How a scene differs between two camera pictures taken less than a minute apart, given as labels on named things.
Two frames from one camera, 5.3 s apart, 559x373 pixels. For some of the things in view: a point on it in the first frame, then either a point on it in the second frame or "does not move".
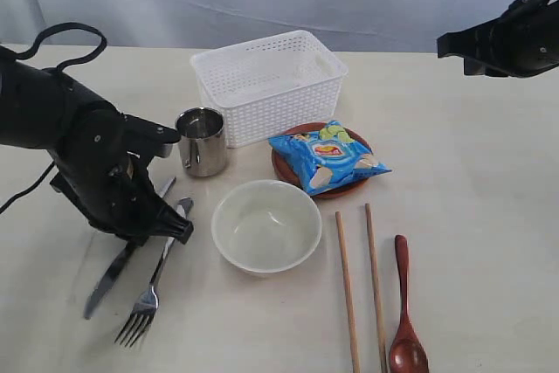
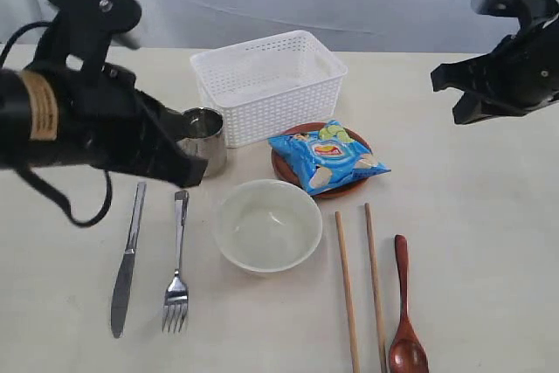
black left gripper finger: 134,241 → 177,123
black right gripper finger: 490,65 → 472,107
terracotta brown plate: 291,176 does not move
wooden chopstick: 355,362 does not move
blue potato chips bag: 329,158 does not move
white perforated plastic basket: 266,85 does not move
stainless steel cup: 203,141 does not move
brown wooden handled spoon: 408,352 does not move
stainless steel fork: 147,305 → 176,293
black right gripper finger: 473,42 → 467,74
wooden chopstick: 383,358 does not move
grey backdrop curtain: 361,3 does not move
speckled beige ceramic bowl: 265,226 does not move
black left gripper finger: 170,223 → 177,168
